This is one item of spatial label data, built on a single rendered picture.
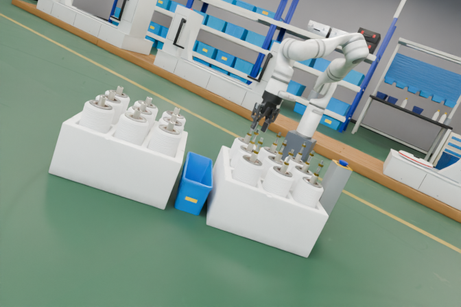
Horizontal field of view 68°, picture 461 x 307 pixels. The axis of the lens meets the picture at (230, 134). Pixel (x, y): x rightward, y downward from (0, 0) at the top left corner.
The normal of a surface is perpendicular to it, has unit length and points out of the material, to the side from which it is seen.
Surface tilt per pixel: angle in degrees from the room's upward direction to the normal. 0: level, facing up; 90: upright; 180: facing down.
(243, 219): 90
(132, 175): 90
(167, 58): 90
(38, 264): 0
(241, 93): 90
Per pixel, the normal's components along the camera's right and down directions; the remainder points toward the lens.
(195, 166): 0.07, 0.23
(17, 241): 0.37, -0.90
